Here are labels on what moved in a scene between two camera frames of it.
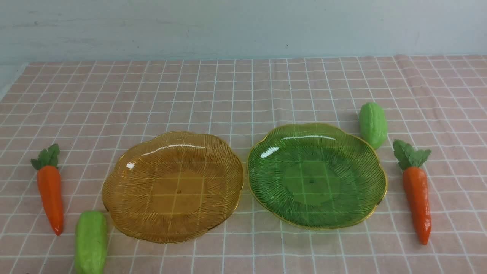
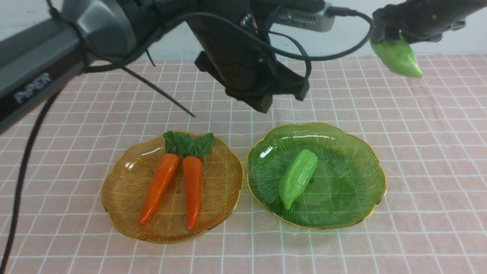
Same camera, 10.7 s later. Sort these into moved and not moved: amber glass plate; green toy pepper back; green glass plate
Moved: green toy pepper back
Not moved: green glass plate; amber glass plate
